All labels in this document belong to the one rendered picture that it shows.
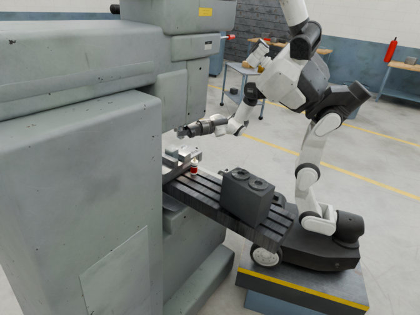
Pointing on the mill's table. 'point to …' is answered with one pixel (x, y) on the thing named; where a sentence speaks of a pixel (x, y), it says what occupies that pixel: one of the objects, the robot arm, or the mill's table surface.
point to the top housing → (182, 15)
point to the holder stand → (246, 195)
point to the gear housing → (194, 45)
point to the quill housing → (197, 89)
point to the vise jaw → (183, 154)
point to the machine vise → (176, 167)
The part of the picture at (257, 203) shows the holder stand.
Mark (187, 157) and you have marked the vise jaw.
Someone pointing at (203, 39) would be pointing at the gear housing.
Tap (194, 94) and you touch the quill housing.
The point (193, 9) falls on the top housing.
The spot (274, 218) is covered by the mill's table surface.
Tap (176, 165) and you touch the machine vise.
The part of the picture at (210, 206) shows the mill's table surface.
